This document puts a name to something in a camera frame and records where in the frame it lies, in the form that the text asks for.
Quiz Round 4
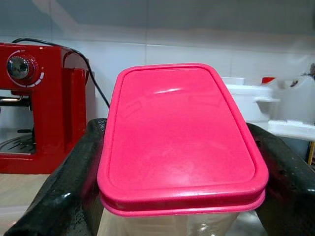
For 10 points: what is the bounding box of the white cooking pot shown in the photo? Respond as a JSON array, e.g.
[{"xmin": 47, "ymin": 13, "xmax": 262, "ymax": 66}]
[{"xmin": 221, "ymin": 77, "xmax": 281, "ymax": 123}]

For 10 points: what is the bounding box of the red coffee machine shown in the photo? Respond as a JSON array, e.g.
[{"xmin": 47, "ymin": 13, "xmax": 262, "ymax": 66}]
[{"xmin": 0, "ymin": 42, "xmax": 96, "ymax": 175}]

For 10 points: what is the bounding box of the white jug with red cap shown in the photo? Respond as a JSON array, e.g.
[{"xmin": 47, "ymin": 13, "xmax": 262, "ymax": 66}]
[{"xmin": 260, "ymin": 73, "xmax": 315, "ymax": 123}]

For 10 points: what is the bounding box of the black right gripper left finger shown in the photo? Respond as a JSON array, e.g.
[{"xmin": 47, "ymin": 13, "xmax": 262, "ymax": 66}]
[{"xmin": 3, "ymin": 118, "xmax": 109, "ymax": 236}]

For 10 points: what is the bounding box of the black coffee machine cable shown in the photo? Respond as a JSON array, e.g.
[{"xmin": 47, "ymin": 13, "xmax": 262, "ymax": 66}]
[{"xmin": 11, "ymin": 37, "xmax": 111, "ymax": 109}]

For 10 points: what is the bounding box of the clear container with pink lid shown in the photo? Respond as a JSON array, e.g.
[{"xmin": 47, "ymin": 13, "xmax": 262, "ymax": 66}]
[{"xmin": 96, "ymin": 62, "xmax": 269, "ymax": 236}]

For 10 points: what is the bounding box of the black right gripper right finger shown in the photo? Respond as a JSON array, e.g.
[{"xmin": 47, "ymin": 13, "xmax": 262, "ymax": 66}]
[{"xmin": 247, "ymin": 122, "xmax": 315, "ymax": 236}]

